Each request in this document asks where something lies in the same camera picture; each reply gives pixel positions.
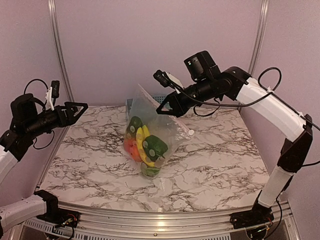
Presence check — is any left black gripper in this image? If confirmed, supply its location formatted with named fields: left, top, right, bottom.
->
left=23, top=101, right=88, bottom=139

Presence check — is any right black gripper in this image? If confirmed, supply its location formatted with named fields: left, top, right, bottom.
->
left=157, top=76, right=217, bottom=117

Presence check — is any clear zip top bag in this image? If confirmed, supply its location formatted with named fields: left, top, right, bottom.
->
left=124, top=85, right=195, bottom=178

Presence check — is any yellow fake banana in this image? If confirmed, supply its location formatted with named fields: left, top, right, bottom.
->
left=136, top=125, right=155, bottom=168

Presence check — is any green fake cabbage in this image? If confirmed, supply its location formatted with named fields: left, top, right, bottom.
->
left=142, top=134, right=168, bottom=162

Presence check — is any orange fake orange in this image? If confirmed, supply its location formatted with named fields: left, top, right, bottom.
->
left=123, top=138, right=142, bottom=162

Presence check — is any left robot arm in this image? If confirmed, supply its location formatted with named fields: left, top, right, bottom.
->
left=0, top=93, right=88, bottom=234

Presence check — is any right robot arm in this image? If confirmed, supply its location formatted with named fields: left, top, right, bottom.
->
left=153, top=50, right=313, bottom=224

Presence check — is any light blue plastic basket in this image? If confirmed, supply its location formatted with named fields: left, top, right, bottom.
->
left=151, top=94, right=167, bottom=104

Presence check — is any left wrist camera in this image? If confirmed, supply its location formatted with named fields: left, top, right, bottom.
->
left=45, top=80, right=60, bottom=111

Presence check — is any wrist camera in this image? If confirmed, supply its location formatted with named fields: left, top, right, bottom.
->
left=153, top=70, right=184, bottom=94
left=45, top=80, right=60, bottom=111

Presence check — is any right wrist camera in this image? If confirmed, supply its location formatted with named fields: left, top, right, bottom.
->
left=153, top=70, right=184, bottom=94

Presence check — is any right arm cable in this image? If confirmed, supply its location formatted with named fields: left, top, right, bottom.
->
left=174, top=66, right=320, bottom=167

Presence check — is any left aluminium frame post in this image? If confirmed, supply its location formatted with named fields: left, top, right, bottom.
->
left=47, top=0, right=74, bottom=102

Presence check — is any aluminium frame post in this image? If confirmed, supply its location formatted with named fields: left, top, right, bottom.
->
left=47, top=0, right=74, bottom=102
left=248, top=0, right=270, bottom=75

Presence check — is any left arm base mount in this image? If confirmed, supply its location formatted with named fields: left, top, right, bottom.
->
left=34, top=190, right=80, bottom=228

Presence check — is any front aluminium rail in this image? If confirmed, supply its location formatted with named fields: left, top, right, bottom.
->
left=14, top=199, right=301, bottom=240

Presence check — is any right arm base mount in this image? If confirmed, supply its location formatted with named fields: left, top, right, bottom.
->
left=230, top=200, right=275, bottom=229

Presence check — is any right aluminium frame post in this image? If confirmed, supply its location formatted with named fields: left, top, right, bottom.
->
left=248, top=0, right=270, bottom=75

